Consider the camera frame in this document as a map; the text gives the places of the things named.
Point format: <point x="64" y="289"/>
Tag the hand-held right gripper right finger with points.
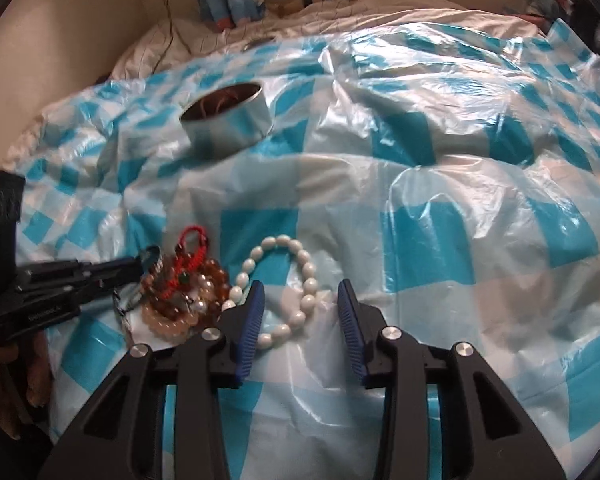
<point x="352" y="330"/>

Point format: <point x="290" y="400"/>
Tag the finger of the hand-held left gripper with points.
<point x="40" y="312"/>
<point x="80" y="271"/>

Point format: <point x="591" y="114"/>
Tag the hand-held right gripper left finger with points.
<point x="250" y="330"/>

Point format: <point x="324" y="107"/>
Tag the round metal tin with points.
<point x="230" y="127"/>

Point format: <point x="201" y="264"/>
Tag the person's left hand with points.
<point x="35" y="370"/>

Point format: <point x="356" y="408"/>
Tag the blue white checkered plastic sheet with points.
<point x="430" y="185"/>

